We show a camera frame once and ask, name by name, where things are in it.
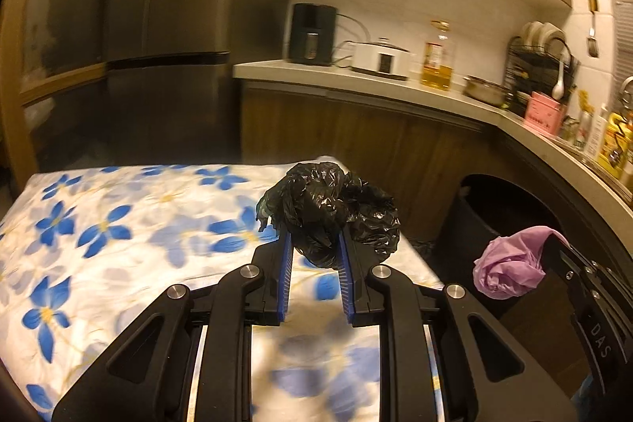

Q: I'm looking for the black plastic bag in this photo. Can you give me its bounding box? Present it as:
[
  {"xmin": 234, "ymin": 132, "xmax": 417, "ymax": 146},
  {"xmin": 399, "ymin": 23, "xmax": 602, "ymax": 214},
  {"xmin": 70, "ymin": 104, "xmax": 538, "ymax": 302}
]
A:
[{"xmin": 256, "ymin": 162, "xmax": 400, "ymax": 268}]

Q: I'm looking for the light pink plastic bag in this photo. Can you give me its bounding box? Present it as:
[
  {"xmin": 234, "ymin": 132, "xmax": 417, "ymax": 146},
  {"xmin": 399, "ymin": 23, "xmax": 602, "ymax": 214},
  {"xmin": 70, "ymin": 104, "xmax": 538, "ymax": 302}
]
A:
[{"xmin": 472, "ymin": 226, "xmax": 570, "ymax": 300}]

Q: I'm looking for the black trash bin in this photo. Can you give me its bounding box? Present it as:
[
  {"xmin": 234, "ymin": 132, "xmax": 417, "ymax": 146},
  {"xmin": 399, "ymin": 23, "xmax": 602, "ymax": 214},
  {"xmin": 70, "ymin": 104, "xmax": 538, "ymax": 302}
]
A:
[{"xmin": 428, "ymin": 174, "xmax": 563, "ymax": 318}]

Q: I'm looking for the wooden lower cabinet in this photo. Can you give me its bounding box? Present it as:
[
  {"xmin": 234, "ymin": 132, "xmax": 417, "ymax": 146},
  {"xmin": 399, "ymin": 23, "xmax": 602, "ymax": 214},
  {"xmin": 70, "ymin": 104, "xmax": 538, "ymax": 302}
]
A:
[{"xmin": 241, "ymin": 79, "xmax": 632, "ymax": 280}]

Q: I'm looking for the yellow detergent bottle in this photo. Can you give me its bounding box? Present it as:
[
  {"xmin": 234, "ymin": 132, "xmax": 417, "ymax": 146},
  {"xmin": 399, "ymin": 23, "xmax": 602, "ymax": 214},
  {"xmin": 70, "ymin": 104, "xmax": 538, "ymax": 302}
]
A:
[{"xmin": 598, "ymin": 112, "xmax": 632, "ymax": 179}]

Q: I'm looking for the white spray bottle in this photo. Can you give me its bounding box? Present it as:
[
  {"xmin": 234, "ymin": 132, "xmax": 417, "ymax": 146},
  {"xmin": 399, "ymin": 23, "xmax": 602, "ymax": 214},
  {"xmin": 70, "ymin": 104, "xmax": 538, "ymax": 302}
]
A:
[{"xmin": 584, "ymin": 104, "xmax": 608, "ymax": 162}]

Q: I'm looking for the floral blue white tablecloth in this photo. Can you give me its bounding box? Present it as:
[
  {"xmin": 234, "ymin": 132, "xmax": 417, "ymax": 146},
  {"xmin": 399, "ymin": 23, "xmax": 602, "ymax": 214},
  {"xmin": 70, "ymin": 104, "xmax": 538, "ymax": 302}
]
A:
[{"xmin": 0, "ymin": 155, "xmax": 447, "ymax": 422}]

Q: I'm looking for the pink utensil holder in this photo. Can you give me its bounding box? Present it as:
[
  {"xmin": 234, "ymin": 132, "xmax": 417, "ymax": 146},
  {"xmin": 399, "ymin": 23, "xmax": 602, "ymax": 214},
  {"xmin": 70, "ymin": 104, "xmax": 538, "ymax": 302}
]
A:
[{"xmin": 523, "ymin": 92, "xmax": 567, "ymax": 136}]

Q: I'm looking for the cooking oil bottle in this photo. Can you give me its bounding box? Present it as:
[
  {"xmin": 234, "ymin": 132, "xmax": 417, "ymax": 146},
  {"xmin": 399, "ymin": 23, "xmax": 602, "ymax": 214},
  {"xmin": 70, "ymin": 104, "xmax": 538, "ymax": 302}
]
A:
[{"xmin": 421, "ymin": 19, "xmax": 455, "ymax": 91}]

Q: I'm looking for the white rice cooker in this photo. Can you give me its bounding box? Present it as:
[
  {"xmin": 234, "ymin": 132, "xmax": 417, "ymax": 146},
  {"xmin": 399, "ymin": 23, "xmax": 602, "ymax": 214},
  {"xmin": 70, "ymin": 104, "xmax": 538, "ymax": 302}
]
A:
[{"xmin": 351, "ymin": 41, "xmax": 412, "ymax": 80}]

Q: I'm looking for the steel bowl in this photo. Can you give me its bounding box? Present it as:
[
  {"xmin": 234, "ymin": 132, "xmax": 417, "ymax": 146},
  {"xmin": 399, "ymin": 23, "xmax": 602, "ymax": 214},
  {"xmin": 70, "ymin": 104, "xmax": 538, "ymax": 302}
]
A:
[{"xmin": 464, "ymin": 76, "xmax": 510, "ymax": 108}]

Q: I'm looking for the white ladle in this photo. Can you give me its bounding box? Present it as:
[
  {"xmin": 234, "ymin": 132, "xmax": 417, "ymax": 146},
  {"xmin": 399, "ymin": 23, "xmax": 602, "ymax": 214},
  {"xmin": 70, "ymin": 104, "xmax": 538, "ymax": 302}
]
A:
[{"xmin": 550, "ymin": 53, "xmax": 565, "ymax": 102}]

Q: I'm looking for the chrome sink faucet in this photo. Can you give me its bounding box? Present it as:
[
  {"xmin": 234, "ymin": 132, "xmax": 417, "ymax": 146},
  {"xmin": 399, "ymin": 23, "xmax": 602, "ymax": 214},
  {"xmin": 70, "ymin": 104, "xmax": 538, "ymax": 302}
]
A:
[{"xmin": 619, "ymin": 76, "xmax": 633, "ymax": 118}]

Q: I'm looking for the black air fryer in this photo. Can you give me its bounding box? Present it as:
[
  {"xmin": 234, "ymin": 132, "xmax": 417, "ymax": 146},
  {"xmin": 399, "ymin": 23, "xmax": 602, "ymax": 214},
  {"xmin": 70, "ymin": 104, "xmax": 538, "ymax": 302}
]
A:
[{"xmin": 288, "ymin": 3, "xmax": 338, "ymax": 66}]

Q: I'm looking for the black dish rack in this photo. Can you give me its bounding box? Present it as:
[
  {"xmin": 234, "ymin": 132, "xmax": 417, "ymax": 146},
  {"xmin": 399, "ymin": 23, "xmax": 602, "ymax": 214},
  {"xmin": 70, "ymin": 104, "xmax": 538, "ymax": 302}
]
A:
[{"xmin": 502, "ymin": 21, "xmax": 579, "ymax": 117}]

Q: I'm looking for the hanging spatula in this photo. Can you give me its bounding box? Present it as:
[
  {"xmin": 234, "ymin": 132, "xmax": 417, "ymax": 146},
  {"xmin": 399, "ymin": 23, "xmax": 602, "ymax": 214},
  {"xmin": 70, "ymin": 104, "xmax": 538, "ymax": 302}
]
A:
[{"xmin": 587, "ymin": 0, "xmax": 600, "ymax": 58}]

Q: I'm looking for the dark steel refrigerator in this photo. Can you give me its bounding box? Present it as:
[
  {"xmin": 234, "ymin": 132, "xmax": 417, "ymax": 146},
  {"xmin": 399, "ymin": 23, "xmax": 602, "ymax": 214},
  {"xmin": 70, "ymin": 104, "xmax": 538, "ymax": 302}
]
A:
[{"xmin": 104, "ymin": 0, "xmax": 289, "ymax": 165}]

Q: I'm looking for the wooden framed glass door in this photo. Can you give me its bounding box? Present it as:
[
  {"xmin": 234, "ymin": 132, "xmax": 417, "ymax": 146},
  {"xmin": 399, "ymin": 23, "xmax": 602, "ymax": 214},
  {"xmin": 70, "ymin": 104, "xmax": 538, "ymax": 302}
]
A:
[{"xmin": 1, "ymin": 0, "xmax": 107, "ymax": 192}]

